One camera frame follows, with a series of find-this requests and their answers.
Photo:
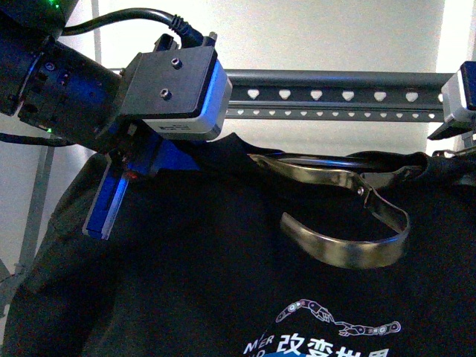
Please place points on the grey rack left upright leg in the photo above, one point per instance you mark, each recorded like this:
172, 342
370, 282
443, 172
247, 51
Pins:
10, 282

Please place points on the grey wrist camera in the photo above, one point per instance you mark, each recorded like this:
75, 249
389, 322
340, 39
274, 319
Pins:
182, 93
458, 104

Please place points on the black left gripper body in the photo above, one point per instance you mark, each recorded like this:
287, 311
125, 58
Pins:
134, 150

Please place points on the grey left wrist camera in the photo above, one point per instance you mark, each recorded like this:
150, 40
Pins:
182, 93

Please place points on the grey perforated rack rail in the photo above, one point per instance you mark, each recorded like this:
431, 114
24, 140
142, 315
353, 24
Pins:
334, 114
334, 90

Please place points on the grey perforated front rack rail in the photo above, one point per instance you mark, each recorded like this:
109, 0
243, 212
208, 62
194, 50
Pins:
334, 90

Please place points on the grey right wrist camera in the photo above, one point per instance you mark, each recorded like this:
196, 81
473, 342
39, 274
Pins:
458, 104

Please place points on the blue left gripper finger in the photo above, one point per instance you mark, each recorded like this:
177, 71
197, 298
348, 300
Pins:
107, 200

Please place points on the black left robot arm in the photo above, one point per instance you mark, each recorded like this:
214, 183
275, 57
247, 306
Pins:
51, 86

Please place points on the black printed t-shirt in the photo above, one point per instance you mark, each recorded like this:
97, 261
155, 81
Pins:
176, 279

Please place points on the grey perforated rear rack rail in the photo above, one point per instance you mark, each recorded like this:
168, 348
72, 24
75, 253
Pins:
334, 114

